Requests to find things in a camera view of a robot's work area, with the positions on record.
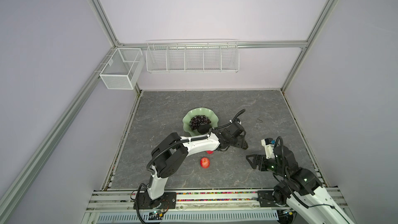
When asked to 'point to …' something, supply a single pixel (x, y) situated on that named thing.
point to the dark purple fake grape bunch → (196, 121)
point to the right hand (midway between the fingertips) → (253, 158)
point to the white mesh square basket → (123, 68)
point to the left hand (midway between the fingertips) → (241, 142)
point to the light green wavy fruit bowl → (199, 111)
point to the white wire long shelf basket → (193, 56)
